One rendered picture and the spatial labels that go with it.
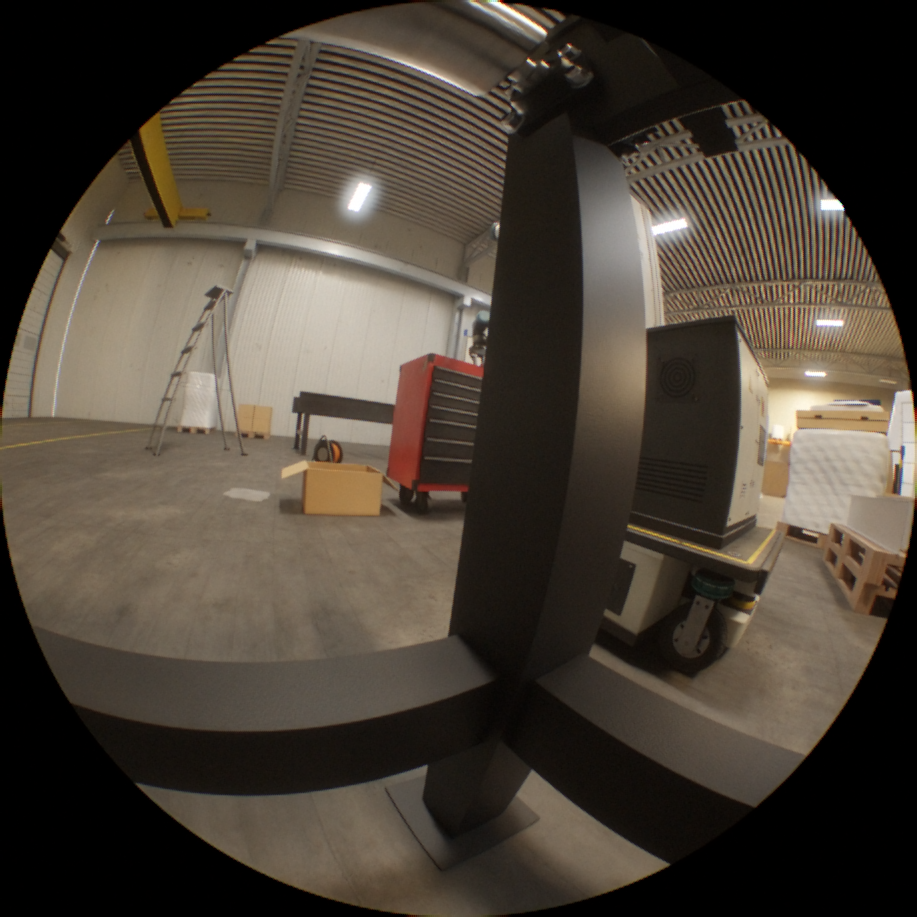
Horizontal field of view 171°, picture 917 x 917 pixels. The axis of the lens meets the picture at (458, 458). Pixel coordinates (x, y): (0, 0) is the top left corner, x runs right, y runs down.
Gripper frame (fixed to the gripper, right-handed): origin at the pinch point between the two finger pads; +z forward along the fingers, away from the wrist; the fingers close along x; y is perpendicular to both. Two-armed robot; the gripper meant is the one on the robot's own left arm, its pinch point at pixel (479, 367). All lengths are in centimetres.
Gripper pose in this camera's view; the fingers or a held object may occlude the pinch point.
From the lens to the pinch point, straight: 197.3
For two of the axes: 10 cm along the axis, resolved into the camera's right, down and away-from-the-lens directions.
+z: -0.2, 9.9, -1.2
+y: -5.0, 1.0, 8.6
